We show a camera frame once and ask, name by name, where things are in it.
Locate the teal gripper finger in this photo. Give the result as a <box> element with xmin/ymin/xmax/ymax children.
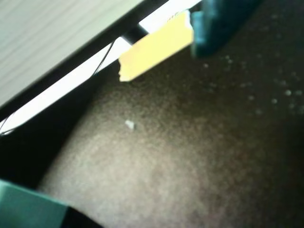
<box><xmin>190</xmin><ymin>0</ymin><xmax>262</xmax><ymax>58</ymax></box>
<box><xmin>0</xmin><ymin>180</ymin><xmax>70</xmax><ymax>228</ymax></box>

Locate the yellow tape piece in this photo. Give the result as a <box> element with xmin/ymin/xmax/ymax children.
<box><xmin>118</xmin><ymin>9</ymin><xmax>194</xmax><ymax>83</ymax></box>

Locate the thin black wire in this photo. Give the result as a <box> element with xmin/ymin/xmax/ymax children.
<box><xmin>91</xmin><ymin>40</ymin><xmax>116</xmax><ymax>77</ymax></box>

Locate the black frame bar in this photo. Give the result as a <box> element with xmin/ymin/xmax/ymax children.
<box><xmin>0</xmin><ymin>0</ymin><xmax>172</xmax><ymax>116</ymax></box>

